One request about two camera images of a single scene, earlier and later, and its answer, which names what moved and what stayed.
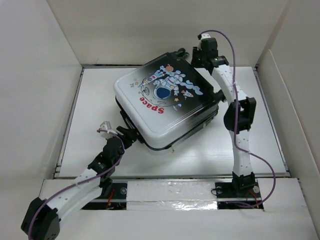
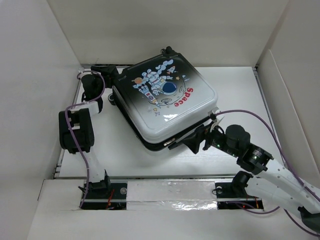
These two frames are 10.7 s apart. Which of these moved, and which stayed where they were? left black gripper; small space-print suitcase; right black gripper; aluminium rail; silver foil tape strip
Moved: left black gripper; right black gripper
Stayed: aluminium rail; small space-print suitcase; silver foil tape strip
